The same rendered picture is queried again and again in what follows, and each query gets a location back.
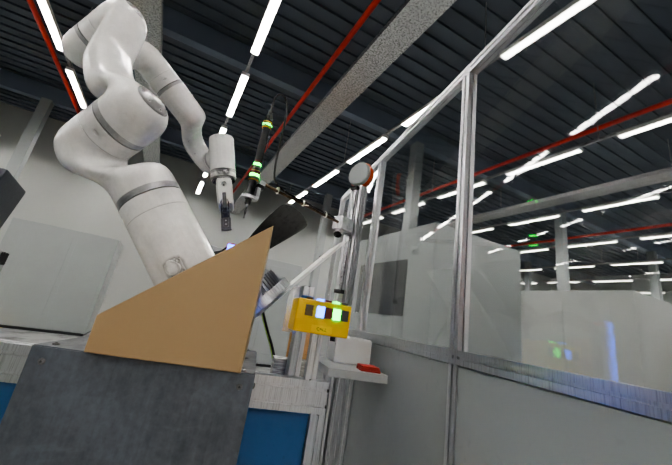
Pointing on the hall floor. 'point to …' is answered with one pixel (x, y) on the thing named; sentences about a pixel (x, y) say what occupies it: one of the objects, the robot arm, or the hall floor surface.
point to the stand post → (297, 343)
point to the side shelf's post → (336, 422)
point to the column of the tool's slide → (345, 297)
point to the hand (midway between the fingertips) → (226, 224)
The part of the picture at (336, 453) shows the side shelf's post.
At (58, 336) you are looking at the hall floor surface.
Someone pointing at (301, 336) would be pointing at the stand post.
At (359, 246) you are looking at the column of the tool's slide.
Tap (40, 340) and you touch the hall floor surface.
